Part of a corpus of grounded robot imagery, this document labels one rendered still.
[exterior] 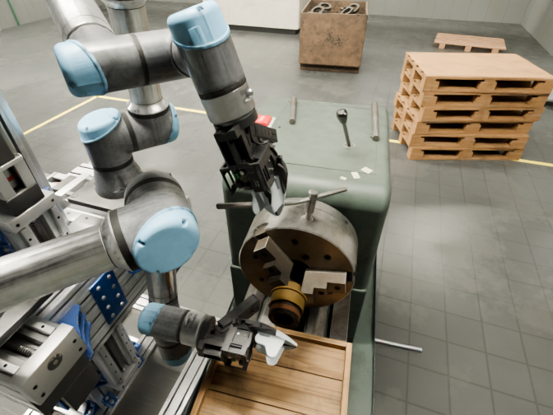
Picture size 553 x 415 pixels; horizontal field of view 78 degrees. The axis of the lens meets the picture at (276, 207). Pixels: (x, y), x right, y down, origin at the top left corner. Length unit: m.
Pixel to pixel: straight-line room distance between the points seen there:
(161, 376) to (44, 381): 0.95
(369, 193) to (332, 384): 0.51
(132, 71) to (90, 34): 0.07
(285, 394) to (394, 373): 1.16
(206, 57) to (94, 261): 0.37
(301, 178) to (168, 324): 0.50
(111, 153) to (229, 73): 0.62
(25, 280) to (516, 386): 2.15
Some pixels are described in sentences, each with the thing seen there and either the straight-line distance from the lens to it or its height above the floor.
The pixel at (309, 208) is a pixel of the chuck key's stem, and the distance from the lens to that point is 0.81.
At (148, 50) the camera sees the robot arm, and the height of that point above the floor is 1.65.
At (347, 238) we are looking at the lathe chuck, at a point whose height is 1.18.
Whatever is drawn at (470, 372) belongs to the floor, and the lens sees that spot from 2.21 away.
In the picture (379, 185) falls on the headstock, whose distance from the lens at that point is 0.96.
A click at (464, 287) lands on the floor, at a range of 2.55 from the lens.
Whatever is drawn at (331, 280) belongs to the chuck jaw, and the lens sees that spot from 0.88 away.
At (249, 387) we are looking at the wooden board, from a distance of 0.98.
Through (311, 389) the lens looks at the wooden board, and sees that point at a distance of 0.98.
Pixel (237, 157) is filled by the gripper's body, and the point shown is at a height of 1.52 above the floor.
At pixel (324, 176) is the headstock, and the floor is 1.25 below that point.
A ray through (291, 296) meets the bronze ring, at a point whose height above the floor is 1.12.
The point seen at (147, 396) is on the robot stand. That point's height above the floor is 0.21.
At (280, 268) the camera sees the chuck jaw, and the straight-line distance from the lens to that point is 0.85.
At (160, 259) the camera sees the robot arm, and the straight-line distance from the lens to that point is 0.62.
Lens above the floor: 1.79
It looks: 40 degrees down
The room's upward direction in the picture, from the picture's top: straight up
